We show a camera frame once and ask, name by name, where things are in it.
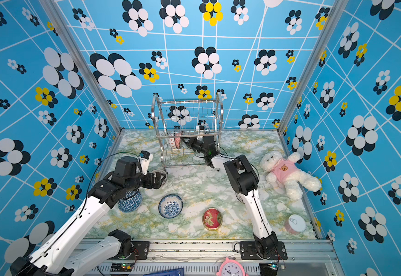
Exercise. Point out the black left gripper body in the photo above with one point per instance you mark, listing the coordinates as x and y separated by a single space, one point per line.
147 180

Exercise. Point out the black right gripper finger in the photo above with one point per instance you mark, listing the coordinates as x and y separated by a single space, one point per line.
188 141
193 148

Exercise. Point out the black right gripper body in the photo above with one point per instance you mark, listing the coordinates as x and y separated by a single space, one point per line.
200 146

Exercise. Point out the black leaf patterned bowl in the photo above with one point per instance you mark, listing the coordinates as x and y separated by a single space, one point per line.
178 142

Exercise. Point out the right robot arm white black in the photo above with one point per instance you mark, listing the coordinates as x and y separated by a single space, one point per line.
244 180

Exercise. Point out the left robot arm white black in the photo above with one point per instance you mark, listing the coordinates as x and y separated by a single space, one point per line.
55 257

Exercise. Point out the stainless steel dish rack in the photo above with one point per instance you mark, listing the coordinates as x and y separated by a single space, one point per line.
171 118

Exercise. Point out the dark blue patterned bowl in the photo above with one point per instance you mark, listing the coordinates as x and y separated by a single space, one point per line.
130 202

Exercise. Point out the blue floral white bowl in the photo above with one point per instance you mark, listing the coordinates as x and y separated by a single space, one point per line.
170 206

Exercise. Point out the red striped white bowl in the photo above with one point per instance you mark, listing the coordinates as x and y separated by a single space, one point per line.
239 198

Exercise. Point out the red gold round tin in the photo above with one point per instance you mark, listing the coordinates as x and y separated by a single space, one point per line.
212 219

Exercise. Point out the white teddy bear pink shirt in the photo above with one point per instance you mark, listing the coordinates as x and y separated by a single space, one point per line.
283 172

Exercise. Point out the left green circuit board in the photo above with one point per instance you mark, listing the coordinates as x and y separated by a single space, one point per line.
121 267

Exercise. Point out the green circuit board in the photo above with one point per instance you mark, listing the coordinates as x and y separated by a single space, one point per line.
268 269
121 267

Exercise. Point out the blue box at front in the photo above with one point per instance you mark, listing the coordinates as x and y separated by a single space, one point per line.
173 272

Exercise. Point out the pink white round container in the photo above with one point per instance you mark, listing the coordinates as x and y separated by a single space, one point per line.
295 224

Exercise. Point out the pink alarm clock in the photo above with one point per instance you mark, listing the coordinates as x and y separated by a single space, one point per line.
231 267

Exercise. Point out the right green circuit board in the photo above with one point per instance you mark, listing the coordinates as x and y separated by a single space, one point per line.
268 269

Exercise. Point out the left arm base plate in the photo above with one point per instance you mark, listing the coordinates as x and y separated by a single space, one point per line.
134 250

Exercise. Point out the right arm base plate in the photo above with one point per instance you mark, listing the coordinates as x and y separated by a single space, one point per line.
248 252

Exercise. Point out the aluminium front rail frame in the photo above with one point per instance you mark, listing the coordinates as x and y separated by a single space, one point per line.
204 258

